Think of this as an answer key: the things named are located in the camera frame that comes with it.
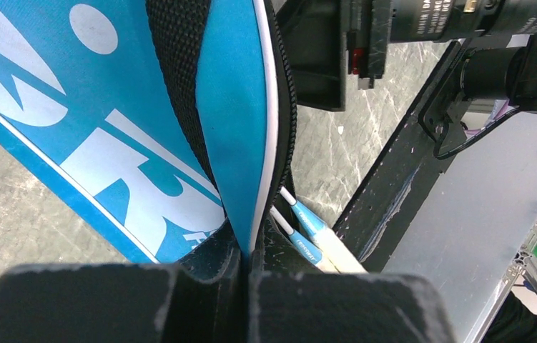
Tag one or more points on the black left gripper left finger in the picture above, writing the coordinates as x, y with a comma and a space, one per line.
194, 299

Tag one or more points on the blue badminton racket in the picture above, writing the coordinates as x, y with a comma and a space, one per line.
312, 253
323, 237

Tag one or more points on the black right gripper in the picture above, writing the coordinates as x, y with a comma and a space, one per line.
326, 41

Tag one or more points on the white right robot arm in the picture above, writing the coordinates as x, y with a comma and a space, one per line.
483, 24

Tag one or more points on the blue racket bag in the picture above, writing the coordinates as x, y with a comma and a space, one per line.
158, 122

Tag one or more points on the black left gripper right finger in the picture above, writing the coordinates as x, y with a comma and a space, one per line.
289, 300

